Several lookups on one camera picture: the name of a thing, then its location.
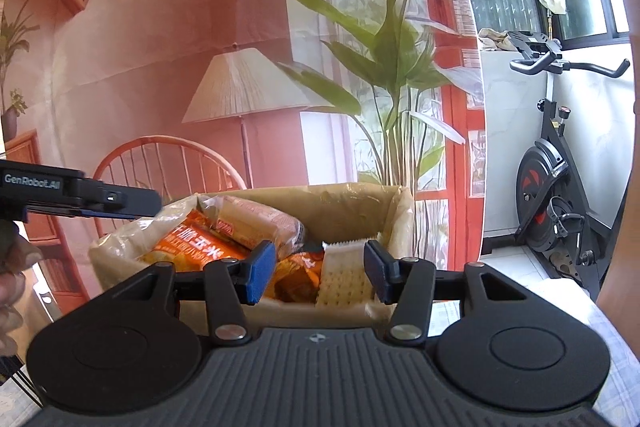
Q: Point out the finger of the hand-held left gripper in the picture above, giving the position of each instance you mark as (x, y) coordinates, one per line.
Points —
(125, 199)

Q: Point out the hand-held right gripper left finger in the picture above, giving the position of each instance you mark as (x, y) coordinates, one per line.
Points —
(259, 274)

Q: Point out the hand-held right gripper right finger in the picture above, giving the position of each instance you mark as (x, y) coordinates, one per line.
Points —
(376, 274)

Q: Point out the clear cracker packet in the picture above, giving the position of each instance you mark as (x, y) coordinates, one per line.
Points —
(342, 277)

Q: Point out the small orange snack packet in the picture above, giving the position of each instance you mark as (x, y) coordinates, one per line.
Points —
(295, 277)

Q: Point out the brown bread packet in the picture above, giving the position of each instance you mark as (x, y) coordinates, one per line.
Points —
(250, 219)

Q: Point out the taped cardboard box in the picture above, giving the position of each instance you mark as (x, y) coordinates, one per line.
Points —
(350, 202)

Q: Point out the person's left hand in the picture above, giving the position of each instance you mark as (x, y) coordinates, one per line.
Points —
(15, 287)

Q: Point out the printed room backdrop cloth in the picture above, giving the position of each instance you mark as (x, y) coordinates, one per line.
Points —
(150, 57)

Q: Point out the black exercise bike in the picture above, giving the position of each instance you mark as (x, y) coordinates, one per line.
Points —
(537, 187)

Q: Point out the brown wooden panel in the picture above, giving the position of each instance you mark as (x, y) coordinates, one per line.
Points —
(622, 267)

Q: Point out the crumpled beige cloth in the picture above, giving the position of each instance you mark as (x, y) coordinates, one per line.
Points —
(497, 39)

